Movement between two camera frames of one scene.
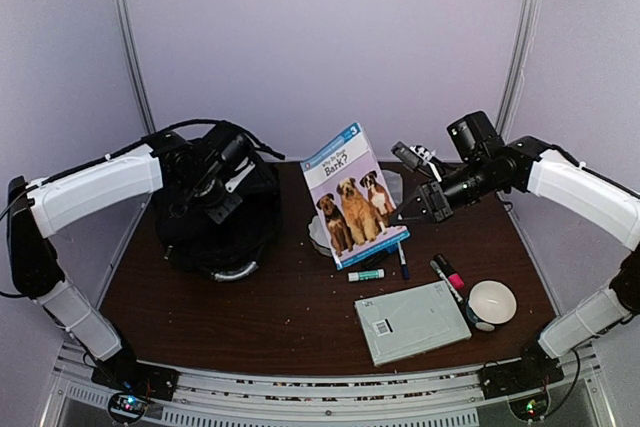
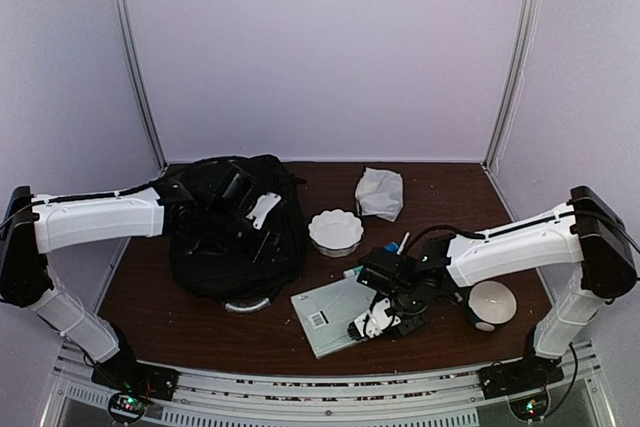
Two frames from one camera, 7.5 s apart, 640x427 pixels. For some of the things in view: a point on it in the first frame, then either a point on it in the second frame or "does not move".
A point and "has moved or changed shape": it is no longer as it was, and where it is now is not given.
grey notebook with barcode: (410, 322) to (326, 313)
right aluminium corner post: (524, 37) does not move
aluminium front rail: (589, 397) does not move
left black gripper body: (206, 196) to (220, 229)
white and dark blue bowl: (490, 303) does not move
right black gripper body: (444, 210) to (411, 306)
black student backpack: (219, 209) has moved or changed shape
